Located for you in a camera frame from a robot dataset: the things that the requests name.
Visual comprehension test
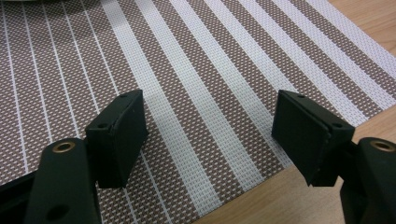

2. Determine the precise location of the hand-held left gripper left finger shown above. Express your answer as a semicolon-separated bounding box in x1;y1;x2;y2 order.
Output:
84;89;149;189

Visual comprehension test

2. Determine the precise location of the brown white striped woven placemat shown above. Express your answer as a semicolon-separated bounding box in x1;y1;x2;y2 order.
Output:
0;0;396;224

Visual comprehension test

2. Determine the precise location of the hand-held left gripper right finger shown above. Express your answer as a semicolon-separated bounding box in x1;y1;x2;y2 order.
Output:
271;89;356;188

